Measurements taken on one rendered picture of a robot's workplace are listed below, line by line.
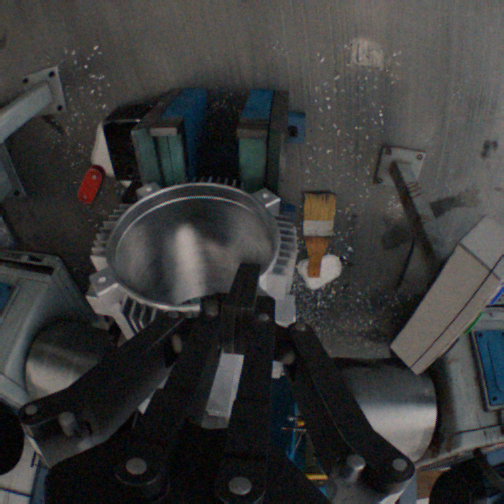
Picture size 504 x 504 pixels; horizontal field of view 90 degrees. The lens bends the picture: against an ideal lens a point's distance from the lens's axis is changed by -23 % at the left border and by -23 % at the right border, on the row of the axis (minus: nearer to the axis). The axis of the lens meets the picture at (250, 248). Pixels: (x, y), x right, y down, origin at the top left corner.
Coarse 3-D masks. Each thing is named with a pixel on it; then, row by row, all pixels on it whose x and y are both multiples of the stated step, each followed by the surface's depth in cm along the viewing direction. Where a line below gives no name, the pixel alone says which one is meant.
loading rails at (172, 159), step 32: (192, 96) 37; (256, 96) 36; (288, 96) 37; (160, 128) 30; (192, 128) 36; (256, 128) 30; (288, 128) 40; (160, 160) 35; (192, 160) 38; (224, 160) 42; (256, 160) 34
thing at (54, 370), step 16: (48, 336) 56; (64, 336) 57; (80, 336) 58; (96, 336) 59; (32, 352) 54; (48, 352) 53; (64, 352) 54; (80, 352) 54; (96, 352) 55; (32, 368) 52; (48, 368) 51; (64, 368) 52; (80, 368) 52; (32, 384) 50; (48, 384) 50; (64, 384) 50; (32, 400) 52
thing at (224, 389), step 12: (228, 360) 29; (240, 360) 31; (228, 372) 28; (240, 372) 32; (216, 384) 27; (228, 384) 27; (216, 396) 26; (228, 396) 26; (144, 408) 31; (216, 408) 25; (228, 408) 25; (204, 420) 35; (216, 420) 35; (228, 420) 28
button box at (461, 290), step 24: (480, 240) 21; (456, 264) 22; (480, 264) 20; (432, 288) 25; (456, 288) 23; (480, 288) 21; (432, 312) 26; (456, 312) 23; (408, 336) 30; (432, 336) 27; (456, 336) 24; (408, 360) 31; (432, 360) 28
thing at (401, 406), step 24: (336, 360) 59; (360, 360) 58; (384, 360) 58; (360, 384) 51; (384, 384) 51; (408, 384) 51; (432, 384) 51; (384, 408) 48; (408, 408) 47; (432, 408) 48; (384, 432) 46; (408, 432) 46; (432, 432) 46; (312, 456) 59; (408, 456) 46
